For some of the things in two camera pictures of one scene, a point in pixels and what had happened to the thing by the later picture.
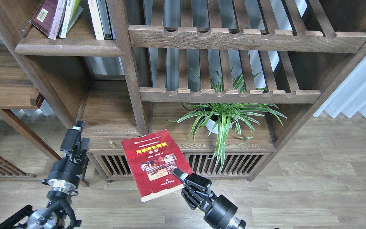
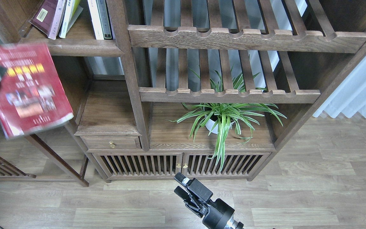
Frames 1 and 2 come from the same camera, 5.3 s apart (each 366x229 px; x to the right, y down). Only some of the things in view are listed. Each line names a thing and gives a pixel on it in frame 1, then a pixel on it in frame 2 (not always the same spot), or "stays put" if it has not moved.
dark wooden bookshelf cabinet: [233, 80] stays put
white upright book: [96, 19] stays put
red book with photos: [151, 158] → [30, 96]
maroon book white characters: [47, 17] stays put
